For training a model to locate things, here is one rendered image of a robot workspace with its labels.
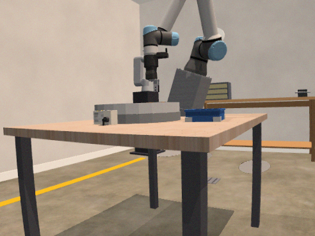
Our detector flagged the blue crate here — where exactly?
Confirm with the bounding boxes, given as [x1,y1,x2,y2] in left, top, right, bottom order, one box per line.
[184,108,225,122]

